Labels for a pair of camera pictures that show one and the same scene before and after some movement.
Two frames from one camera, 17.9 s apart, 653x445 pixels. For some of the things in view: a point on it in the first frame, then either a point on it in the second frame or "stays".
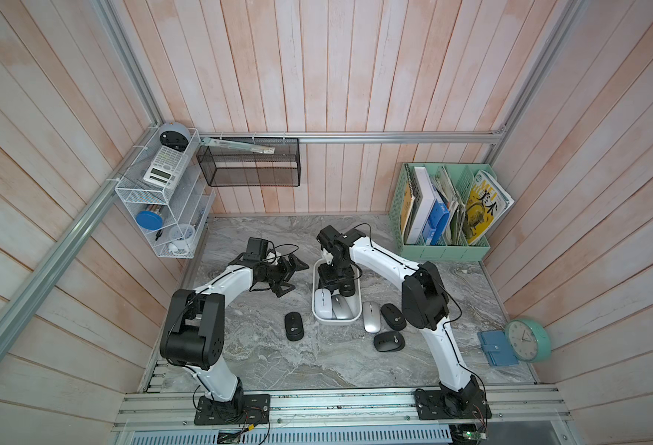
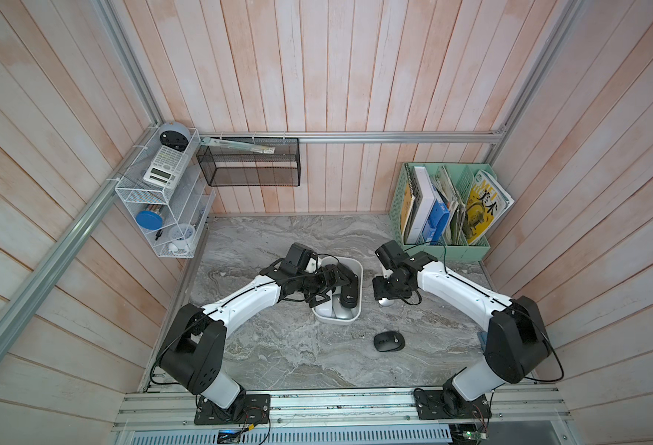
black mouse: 294,325 → 349,296
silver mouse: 340,308 stays
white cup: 181,235 stays
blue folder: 436,222 stays
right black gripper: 324,276 → 377,290
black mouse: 388,341 stays
